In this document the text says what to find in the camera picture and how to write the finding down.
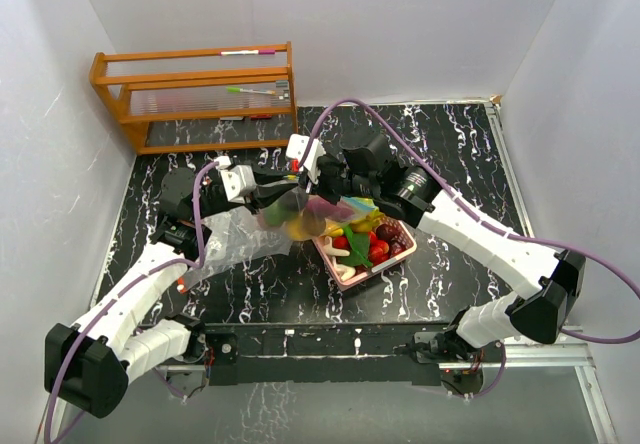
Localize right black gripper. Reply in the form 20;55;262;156
299;154;378;207

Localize green mango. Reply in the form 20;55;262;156
262;202;291;228

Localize blue zipper clear bag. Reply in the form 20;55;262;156
257;188;383;241

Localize purple sweet potato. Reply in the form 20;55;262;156
304;196;339;219

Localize yellow orange fruit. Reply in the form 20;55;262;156
285;216;325;242

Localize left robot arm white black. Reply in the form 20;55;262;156
44;156;298;418

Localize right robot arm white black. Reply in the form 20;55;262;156
301;135;585;361

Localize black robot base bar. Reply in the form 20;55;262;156
164;321;506;388

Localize red zipper clear bag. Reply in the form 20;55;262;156
177;208;293;294

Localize yellow banana bunch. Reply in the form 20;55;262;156
349;213;385;233

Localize dark red plum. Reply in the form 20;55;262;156
375;223;400;243

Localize green leaf vegetable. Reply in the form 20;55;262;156
339;227;372;268

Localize red strawberry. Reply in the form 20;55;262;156
368;240;390;265

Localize green cap marker pen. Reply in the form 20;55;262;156
225;86;277;96

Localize wooden shelf rack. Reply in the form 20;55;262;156
88;42;299;155

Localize pink plastic basket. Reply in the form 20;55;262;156
313;211;417;290

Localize pink white marker pen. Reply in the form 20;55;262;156
219;49;277;57

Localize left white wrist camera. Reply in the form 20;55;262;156
214;156;257;204

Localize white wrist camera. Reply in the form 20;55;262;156
214;156;257;204
285;134;326;195

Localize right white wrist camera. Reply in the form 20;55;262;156
285;134;326;195

